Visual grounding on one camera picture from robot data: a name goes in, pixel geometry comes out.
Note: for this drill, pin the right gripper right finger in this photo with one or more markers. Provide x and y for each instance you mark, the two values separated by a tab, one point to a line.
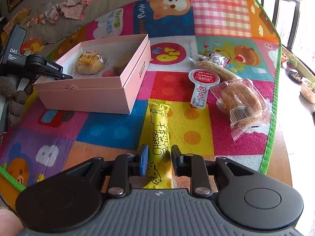
194	167

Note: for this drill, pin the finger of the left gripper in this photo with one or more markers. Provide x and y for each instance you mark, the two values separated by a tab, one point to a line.
55	76

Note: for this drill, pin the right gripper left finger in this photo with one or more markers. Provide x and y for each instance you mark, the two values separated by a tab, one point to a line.
126	166

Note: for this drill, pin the yellow cheese stick packet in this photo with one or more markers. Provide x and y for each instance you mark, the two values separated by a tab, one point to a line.
159	171

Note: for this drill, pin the small bread yellow packet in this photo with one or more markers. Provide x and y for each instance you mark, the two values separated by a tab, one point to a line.
91	62

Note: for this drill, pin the pink cardboard box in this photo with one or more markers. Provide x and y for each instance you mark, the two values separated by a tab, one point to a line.
99	92

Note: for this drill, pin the red white lollipop shaped packet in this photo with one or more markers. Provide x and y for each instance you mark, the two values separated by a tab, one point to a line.
203	80

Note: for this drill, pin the sesame bar clear wrapper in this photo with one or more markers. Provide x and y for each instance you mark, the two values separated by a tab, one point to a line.
223	73

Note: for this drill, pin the operator thumb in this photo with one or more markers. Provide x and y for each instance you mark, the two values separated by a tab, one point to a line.
10	224

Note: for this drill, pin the orange yellow plush toy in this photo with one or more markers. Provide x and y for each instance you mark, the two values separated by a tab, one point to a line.
32	46

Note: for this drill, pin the pink sausage snack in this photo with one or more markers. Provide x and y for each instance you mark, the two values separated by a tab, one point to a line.
109	73

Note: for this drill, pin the pink crumpled cloth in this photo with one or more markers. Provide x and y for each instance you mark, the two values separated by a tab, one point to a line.
72	9

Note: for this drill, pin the wrapped brown bread loaf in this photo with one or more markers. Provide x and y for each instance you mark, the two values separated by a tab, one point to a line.
244	105

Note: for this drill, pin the silver snack wrapper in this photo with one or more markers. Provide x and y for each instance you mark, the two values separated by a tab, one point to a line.
214	57

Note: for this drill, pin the colourful cartoon play mat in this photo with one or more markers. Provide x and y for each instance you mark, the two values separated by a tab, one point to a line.
49	141

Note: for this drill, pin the potted plants on sill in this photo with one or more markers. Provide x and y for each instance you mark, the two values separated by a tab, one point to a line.
293	66

